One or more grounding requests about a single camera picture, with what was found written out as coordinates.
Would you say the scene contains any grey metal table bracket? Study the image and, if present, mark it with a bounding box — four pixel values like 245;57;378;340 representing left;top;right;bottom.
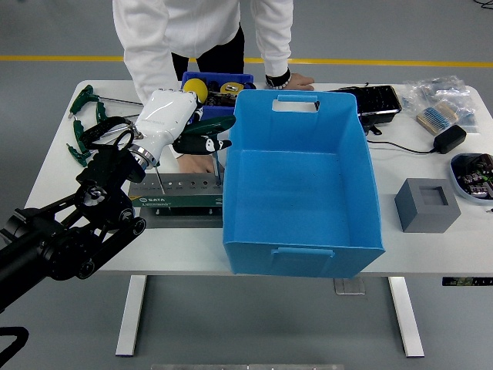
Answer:
334;277;366;296

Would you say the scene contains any black plastic tray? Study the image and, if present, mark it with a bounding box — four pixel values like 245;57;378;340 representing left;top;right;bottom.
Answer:
327;85;404;126

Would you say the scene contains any black table control panel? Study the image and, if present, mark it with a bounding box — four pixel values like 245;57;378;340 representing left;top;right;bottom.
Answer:
441;277;493;288

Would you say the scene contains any large green T-handle hex wrench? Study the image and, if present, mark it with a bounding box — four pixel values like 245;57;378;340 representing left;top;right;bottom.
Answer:
179;114;236;188

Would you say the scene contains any blue-rimmed oval tray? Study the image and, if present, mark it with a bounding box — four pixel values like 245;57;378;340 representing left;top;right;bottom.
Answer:
449;153;493;204

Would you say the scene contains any yellow tape measure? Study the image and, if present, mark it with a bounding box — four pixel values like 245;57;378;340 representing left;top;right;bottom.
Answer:
219;81;247;96

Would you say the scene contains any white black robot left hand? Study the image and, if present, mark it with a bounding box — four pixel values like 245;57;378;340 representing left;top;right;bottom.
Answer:
133;88;233;156

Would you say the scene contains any clear plastic parts bag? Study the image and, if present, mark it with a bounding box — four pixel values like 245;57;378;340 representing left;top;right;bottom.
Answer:
454;99;481;136
402;75;473;113

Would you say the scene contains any blue resistor strip bundle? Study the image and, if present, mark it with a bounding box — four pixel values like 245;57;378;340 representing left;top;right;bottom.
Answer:
416;102;459;135

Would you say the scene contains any large blue folding box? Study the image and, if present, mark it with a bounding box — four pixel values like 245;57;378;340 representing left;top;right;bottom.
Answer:
222;89;387;279

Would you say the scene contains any black power adapter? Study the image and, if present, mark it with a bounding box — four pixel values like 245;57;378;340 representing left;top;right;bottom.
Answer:
433;125;468;155

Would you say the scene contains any person's right hand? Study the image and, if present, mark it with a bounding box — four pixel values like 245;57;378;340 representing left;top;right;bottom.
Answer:
177;152;216;174

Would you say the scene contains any dark electronic parts heap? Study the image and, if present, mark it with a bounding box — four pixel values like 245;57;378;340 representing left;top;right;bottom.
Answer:
460;153;493;197

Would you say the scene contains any person's left hand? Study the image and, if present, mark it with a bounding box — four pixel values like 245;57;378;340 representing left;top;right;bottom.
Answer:
287;72;316;92

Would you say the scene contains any small blue plastic bin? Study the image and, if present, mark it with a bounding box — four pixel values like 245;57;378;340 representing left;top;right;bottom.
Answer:
179;71;256;121

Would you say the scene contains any grey hollow cube block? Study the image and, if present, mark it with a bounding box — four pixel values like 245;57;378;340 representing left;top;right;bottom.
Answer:
394;177;462;234

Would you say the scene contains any black adapter cable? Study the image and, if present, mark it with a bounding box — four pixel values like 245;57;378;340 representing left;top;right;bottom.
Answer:
366;139;438;154

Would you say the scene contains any yellow lemon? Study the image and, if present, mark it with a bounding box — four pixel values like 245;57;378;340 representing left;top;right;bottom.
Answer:
183;78;210;103

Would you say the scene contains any white table leg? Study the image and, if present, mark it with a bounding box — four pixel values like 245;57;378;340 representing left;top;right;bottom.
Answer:
115;275;147;358
387;276;425;358

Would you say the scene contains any black wristwatch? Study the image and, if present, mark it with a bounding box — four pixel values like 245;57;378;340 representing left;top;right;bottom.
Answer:
264;67;292;89

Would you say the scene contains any small green T-handle hex wrench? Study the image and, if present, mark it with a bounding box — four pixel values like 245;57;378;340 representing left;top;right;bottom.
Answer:
153;163;167;195

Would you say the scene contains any green metal wrench holder stand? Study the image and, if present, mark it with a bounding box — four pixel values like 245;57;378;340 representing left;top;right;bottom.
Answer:
128;172;226;230

